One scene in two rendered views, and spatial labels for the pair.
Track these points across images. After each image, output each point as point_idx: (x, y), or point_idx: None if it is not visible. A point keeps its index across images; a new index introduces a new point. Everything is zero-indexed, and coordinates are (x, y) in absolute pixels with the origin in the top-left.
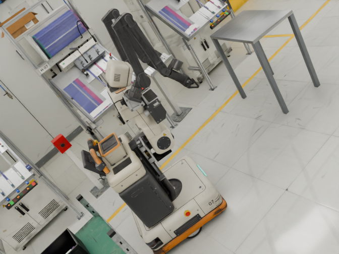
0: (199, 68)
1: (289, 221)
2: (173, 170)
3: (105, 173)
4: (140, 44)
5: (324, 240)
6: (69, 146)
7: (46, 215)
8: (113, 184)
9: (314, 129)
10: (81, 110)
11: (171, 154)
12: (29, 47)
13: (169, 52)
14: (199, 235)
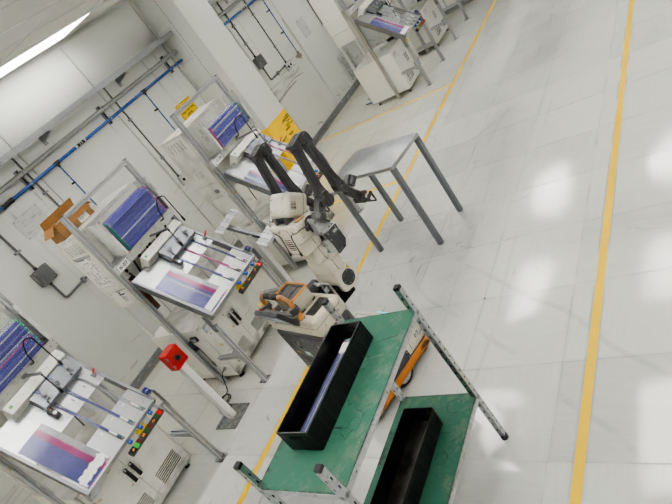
0: None
1: (503, 319)
2: None
3: (298, 322)
4: (317, 162)
5: (545, 314)
6: (185, 358)
7: (166, 477)
8: (318, 324)
9: (481, 243)
10: (191, 306)
11: None
12: (93, 243)
13: (263, 228)
14: (412, 380)
